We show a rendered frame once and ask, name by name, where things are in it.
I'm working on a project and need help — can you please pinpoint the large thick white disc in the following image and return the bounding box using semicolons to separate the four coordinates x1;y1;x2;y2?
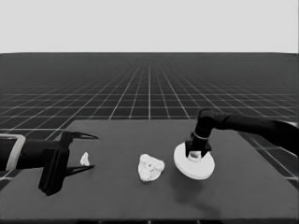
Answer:
173;141;216;181

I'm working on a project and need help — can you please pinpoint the small white T-shaped piece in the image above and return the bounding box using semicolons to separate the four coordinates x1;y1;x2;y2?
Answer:
79;151;92;167

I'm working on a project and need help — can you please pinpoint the small white gear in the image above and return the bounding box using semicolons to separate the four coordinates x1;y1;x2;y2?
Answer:
137;169;150;183
139;153;152;165
153;159;166;173

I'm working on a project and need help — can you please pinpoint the white round carrier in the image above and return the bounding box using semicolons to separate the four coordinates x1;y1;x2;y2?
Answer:
137;153;166;183

